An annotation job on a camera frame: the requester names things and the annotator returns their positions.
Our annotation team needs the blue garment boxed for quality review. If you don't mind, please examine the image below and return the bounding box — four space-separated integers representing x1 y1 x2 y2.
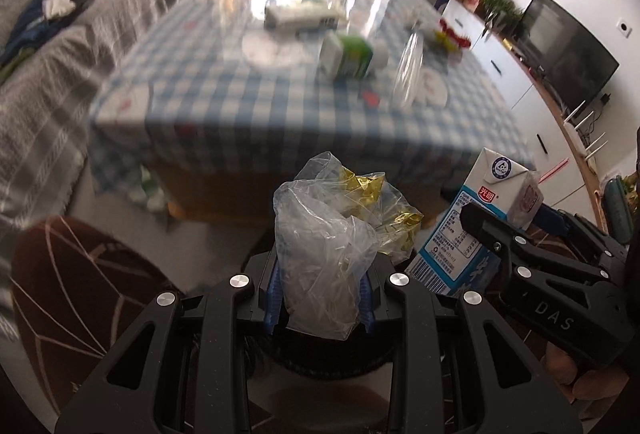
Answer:
0 0 66 65

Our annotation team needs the leafy cabinet plant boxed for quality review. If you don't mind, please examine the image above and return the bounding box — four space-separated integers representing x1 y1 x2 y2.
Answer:
480 0 526 38

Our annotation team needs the clear plastic bag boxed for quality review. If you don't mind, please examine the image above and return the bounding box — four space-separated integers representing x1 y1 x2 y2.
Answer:
273 151 383 341

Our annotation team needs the clear plastic bottle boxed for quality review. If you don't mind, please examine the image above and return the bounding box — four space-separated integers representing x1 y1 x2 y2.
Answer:
391 31 427 111

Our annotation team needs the green white carton box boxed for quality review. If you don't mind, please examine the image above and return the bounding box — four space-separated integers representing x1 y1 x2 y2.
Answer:
319 33 377 81

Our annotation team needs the green packaged bag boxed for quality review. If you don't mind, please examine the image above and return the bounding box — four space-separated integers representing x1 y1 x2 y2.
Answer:
599 174 637 246

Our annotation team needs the grey covered sofa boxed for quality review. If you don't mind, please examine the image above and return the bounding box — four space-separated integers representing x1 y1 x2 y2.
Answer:
0 0 226 340

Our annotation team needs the blue white milk carton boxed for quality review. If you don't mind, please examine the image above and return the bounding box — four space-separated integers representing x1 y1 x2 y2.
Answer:
404 147 546 299

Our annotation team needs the green garment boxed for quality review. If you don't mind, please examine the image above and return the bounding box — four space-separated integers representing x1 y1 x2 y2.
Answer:
0 57 26 85

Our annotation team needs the black flat television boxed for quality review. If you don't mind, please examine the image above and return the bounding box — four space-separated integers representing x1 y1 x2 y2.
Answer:
520 0 621 125

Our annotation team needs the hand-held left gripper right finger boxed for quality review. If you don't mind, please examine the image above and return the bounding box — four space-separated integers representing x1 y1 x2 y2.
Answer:
360 259 583 434

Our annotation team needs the white television cabinet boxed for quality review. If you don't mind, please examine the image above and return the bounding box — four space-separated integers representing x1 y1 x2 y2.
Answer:
442 0 608 225

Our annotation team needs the white router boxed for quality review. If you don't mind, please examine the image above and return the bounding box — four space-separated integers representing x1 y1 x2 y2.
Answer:
564 99 610 165

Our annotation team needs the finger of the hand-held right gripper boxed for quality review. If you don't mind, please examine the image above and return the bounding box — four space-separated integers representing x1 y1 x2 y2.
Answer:
459 203 615 287
534 205 630 282

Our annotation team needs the white green medicine box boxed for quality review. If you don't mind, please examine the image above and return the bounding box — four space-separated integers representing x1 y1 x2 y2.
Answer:
264 0 347 34

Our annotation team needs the white cloth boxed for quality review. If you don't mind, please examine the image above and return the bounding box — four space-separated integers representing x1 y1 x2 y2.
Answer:
41 0 76 18

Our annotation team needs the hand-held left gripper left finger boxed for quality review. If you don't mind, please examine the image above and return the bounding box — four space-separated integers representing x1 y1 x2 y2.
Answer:
55 254 282 434

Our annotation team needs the brown patterned pouf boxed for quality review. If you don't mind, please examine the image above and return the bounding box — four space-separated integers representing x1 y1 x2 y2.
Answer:
10 214 201 417

